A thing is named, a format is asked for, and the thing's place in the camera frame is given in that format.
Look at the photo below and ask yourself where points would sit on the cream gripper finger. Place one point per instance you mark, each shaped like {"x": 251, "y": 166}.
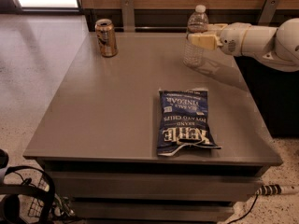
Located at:
{"x": 205, "y": 41}
{"x": 216, "y": 27}

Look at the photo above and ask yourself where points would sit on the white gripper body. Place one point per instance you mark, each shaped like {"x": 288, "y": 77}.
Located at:
{"x": 231, "y": 39}

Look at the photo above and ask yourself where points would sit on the clear plastic water bottle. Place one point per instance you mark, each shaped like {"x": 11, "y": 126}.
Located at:
{"x": 197, "y": 24}

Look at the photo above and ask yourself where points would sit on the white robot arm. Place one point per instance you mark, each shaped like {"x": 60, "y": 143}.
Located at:
{"x": 275, "y": 47}

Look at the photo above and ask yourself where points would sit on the blue kettle chips bag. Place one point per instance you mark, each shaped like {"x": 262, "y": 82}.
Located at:
{"x": 184, "y": 122}

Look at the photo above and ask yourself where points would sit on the gold soda can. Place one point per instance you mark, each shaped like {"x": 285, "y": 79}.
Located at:
{"x": 104, "y": 29}

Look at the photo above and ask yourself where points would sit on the grey table with drawers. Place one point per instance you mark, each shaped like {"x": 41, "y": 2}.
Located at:
{"x": 98, "y": 137}

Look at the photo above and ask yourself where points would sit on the striped black white pole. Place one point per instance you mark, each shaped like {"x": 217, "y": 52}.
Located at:
{"x": 268, "y": 190}

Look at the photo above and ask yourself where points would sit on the right grey metal bracket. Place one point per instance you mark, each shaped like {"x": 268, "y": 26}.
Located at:
{"x": 267, "y": 12}

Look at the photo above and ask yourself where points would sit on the grey metal bracket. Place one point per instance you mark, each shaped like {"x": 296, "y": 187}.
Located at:
{"x": 267, "y": 12}
{"x": 128, "y": 15}

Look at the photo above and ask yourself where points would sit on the left grey metal bracket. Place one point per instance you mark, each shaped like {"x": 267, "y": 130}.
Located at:
{"x": 128, "y": 15}

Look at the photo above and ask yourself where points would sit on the black wire basket stand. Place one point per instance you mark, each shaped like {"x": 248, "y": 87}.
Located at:
{"x": 13, "y": 186}

